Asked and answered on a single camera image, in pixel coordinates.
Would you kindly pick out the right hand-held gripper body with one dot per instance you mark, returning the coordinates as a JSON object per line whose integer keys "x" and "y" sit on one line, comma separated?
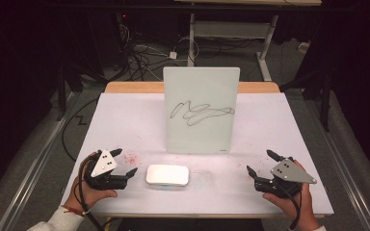
{"x": 284, "y": 179}

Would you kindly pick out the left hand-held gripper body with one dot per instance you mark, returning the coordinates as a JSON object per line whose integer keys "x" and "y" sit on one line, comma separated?
{"x": 104, "y": 166}

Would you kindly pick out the white board eraser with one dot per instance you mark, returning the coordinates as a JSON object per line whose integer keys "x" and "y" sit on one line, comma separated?
{"x": 167, "y": 175}

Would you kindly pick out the white drawing board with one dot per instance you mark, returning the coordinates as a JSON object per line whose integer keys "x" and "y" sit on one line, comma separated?
{"x": 202, "y": 128}

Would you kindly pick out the person's left hand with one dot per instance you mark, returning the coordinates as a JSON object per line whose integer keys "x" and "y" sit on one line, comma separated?
{"x": 91, "y": 191}

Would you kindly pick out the person's right hand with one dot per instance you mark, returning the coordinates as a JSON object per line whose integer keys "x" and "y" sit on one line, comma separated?
{"x": 297, "y": 205}

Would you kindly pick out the white table cover sheet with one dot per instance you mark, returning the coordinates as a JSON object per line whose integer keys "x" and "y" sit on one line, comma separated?
{"x": 141, "y": 125}

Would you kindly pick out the black metal stand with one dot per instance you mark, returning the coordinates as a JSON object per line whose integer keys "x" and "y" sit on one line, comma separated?
{"x": 62, "y": 83}
{"x": 321, "y": 86}

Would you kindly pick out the white power adapter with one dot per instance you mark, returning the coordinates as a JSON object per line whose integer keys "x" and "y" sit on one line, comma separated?
{"x": 173, "y": 55}

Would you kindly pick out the white metal desk frame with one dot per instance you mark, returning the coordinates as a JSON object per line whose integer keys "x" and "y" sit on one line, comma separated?
{"x": 231, "y": 32}

